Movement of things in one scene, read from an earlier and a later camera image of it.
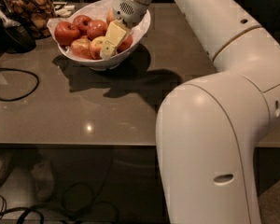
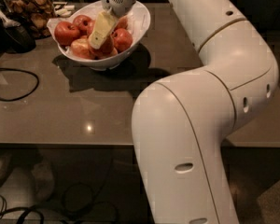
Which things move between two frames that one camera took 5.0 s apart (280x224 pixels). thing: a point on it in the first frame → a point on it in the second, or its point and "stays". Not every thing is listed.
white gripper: [128, 10] → [119, 0]
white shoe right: [44, 180] stays
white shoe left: [1, 164] stays
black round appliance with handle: [7, 35] stays
